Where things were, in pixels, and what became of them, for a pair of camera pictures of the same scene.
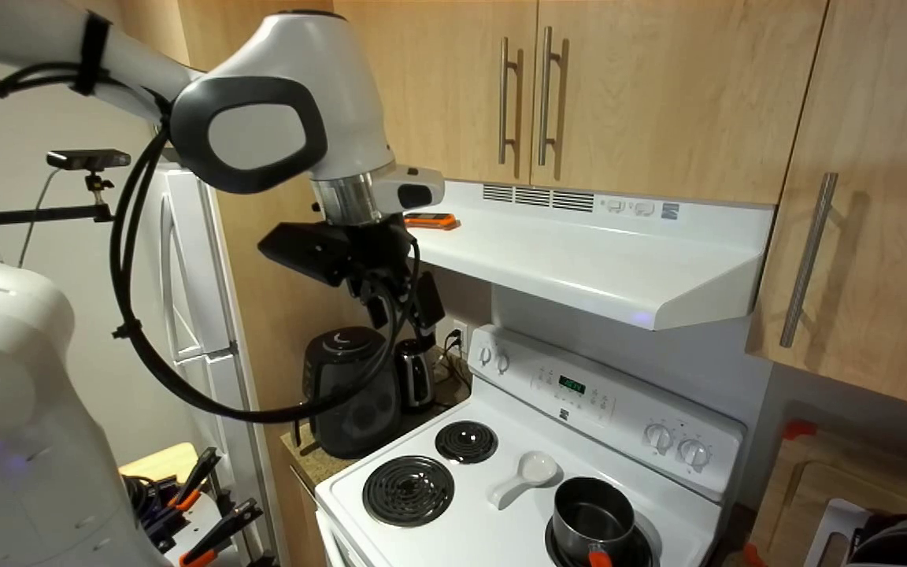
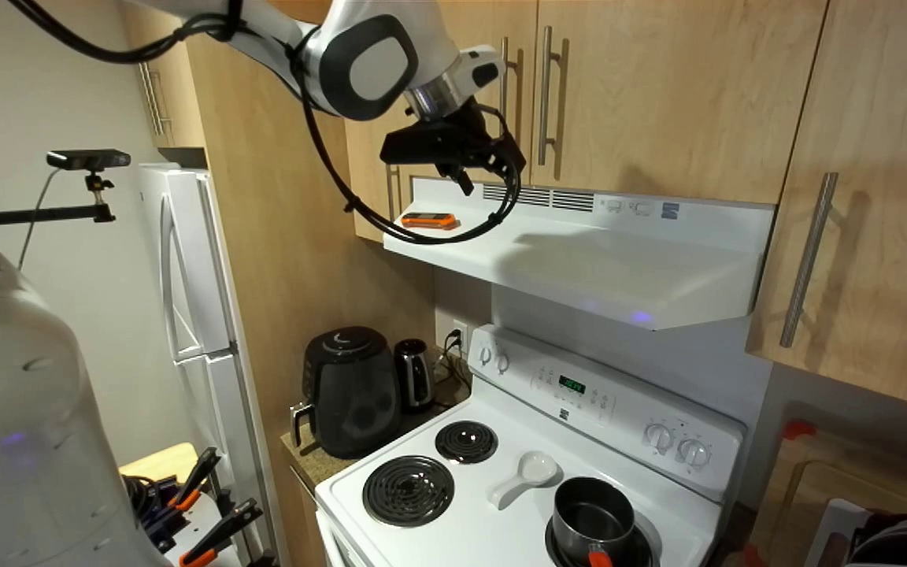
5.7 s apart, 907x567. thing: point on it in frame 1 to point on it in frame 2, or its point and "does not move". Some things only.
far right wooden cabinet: x=857 y=275 does not move
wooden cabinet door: x=673 y=99 does not move
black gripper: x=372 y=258 to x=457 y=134
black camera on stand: x=64 y=158 does not move
